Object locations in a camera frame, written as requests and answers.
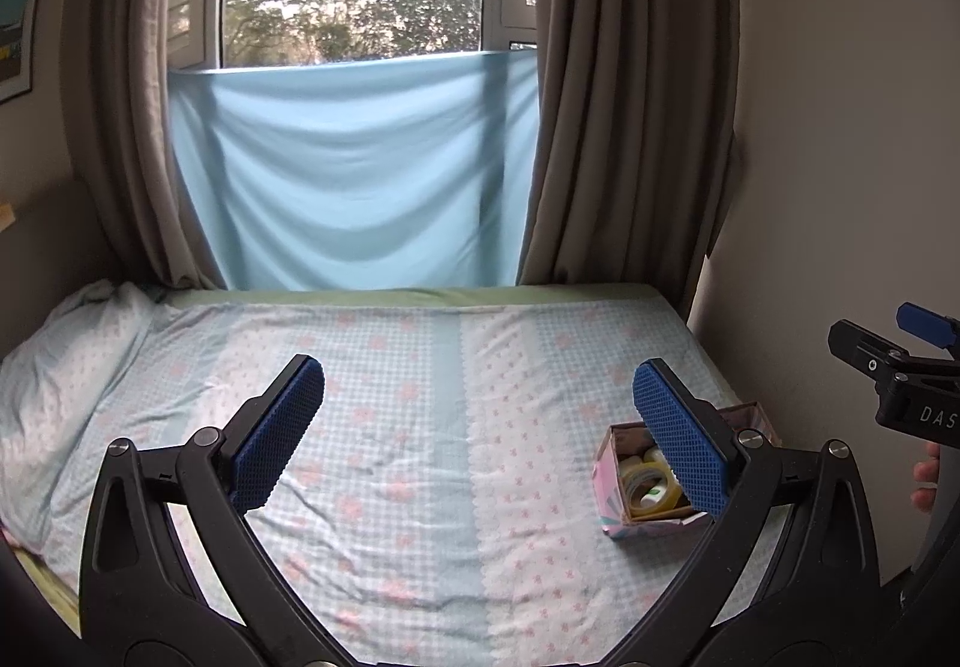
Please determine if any light blue hanging cloth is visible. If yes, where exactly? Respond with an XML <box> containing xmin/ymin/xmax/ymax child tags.
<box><xmin>166</xmin><ymin>49</ymin><xmax>542</xmax><ymax>293</ymax></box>

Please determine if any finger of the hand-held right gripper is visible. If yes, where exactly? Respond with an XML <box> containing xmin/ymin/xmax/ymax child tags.
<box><xmin>828</xmin><ymin>319</ymin><xmax>960</xmax><ymax>405</ymax></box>
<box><xmin>896</xmin><ymin>302</ymin><xmax>960</xmax><ymax>351</ymax></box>

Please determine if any grey-brown curtain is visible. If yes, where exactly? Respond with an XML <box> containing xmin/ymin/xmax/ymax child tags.
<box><xmin>79</xmin><ymin>0</ymin><xmax>233</xmax><ymax>289</ymax></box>
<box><xmin>516</xmin><ymin>0</ymin><xmax>740</xmax><ymax>317</ymax></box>

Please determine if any blue pink floral bedsheet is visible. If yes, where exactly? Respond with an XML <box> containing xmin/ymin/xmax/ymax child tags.
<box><xmin>0</xmin><ymin>296</ymin><xmax>797</xmax><ymax>647</ymax></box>

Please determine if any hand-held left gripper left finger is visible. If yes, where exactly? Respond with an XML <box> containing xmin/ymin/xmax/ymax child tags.
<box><xmin>79</xmin><ymin>353</ymin><xmax>353</xmax><ymax>660</ymax></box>

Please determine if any framed wall picture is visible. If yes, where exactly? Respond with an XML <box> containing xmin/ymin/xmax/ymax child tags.
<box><xmin>0</xmin><ymin>0</ymin><xmax>47</xmax><ymax>106</ymax></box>

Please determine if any yellow tape roll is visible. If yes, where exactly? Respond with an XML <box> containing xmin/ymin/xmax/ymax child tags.
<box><xmin>627</xmin><ymin>463</ymin><xmax>688</xmax><ymax>519</ymax></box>

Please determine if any pink paper-covered cardboard box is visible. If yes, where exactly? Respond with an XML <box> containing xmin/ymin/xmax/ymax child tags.
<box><xmin>591</xmin><ymin>400</ymin><xmax>781</xmax><ymax>543</ymax></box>

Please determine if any floral pillow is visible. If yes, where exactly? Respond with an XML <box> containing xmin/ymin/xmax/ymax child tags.
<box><xmin>0</xmin><ymin>280</ymin><xmax>182</xmax><ymax>557</ymax></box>

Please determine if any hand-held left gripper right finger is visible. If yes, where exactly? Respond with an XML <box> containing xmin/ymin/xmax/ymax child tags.
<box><xmin>600</xmin><ymin>356</ymin><xmax>880</xmax><ymax>660</ymax></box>

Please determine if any person's right hand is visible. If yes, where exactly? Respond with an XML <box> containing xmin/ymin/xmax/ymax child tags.
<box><xmin>911</xmin><ymin>440</ymin><xmax>944</xmax><ymax>514</ymax></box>

